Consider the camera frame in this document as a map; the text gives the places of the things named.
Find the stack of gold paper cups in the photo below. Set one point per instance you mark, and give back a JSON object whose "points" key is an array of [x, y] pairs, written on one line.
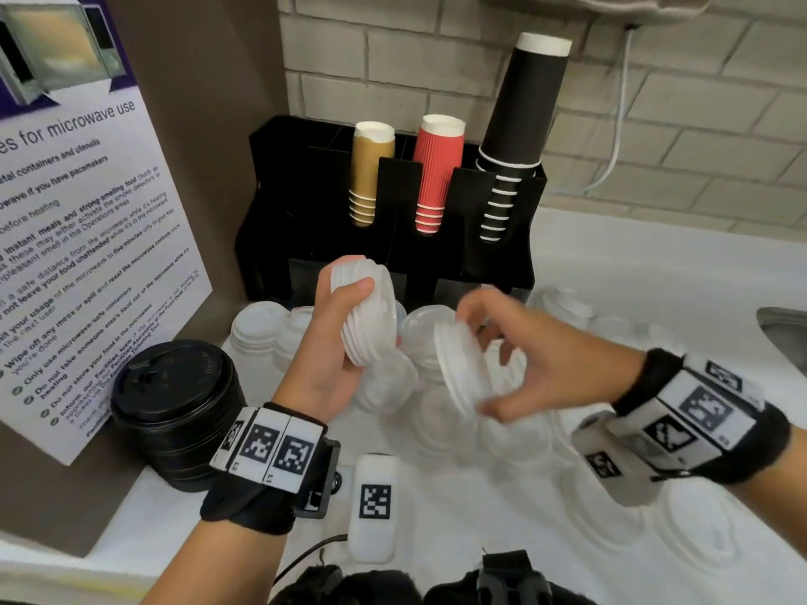
{"points": [[369, 170]]}

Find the stack of red paper cups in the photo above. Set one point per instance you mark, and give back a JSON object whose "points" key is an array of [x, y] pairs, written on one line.
{"points": [[438, 170]]}

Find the person's right hand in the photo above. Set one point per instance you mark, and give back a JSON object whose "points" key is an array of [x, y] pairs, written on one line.
{"points": [[567, 371]]}

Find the black left wrist marker band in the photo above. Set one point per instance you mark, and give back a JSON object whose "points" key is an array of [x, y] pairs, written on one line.
{"points": [[246, 510]]}

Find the steel sink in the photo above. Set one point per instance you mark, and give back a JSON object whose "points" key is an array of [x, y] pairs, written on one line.
{"points": [[788, 340]]}

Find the black wrist marker band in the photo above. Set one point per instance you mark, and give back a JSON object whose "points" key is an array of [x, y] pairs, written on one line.
{"points": [[246, 510], [763, 453]]}

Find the black chest harness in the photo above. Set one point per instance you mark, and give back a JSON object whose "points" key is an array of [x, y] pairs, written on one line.
{"points": [[378, 586]]}

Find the black right wrist marker band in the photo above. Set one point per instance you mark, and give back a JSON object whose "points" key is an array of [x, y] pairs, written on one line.
{"points": [[763, 453]]}

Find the stack of black lids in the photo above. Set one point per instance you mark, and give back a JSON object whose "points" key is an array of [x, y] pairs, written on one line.
{"points": [[176, 403]]}

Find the person's left hand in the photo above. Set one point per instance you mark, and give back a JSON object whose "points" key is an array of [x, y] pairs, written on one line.
{"points": [[315, 371]]}

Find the stack of large white lids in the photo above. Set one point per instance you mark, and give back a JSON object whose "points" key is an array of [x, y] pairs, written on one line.
{"points": [[378, 321]]}

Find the stack of black paper cups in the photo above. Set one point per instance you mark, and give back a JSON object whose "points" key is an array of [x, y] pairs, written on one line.
{"points": [[523, 107]]}

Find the grey wall-mounted appliance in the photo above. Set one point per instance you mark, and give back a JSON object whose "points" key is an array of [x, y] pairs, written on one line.
{"points": [[599, 6]]}

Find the black cup holder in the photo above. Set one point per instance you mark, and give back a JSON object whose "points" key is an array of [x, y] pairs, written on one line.
{"points": [[296, 201]]}

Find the person's left forearm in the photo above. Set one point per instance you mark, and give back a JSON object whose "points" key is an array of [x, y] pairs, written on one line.
{"points": [[214, 567]]}

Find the microwave safety poster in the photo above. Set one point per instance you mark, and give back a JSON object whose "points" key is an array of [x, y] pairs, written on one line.
{"points": [[82, 245]]}

